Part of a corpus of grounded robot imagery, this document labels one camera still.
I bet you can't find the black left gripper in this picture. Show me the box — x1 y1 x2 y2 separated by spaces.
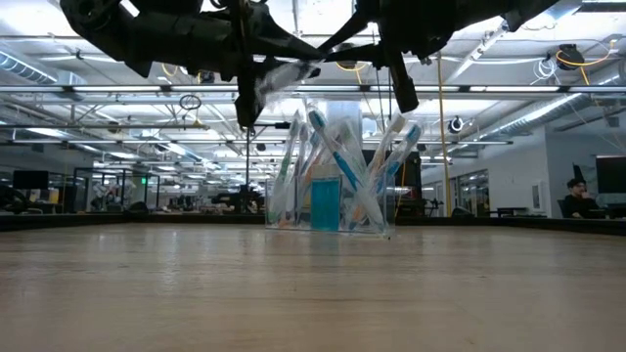
213 0 328 131

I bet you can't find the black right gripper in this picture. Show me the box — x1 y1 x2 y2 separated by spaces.
317 0 462 114

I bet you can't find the blue toothbrush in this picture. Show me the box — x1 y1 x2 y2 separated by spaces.
307 109 387 234
362 122 424 227

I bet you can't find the white building pillar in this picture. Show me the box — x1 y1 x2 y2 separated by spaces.
323 100 364 167

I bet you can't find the black stand pole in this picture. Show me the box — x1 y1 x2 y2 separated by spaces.
238 120 291 217

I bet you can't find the black cabinet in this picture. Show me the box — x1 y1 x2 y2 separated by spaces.
360 149 424 217

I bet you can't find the person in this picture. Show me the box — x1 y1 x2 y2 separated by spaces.
560 177 606 220

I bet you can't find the small black monitor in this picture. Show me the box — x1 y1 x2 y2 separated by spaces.
12 170 51 192

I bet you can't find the yellow hanging cable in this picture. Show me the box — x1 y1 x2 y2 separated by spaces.
431 51 454 217

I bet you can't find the long silver air duct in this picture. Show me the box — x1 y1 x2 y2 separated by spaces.
481 92 596 139

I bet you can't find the black metal table frame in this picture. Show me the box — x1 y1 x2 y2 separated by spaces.
0 213 626 236

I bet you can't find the black framed glass enclosure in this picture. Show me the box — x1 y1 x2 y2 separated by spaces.
71 167 161 214

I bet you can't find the ribbed silver air duct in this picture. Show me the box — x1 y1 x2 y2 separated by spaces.
0 51 63 85

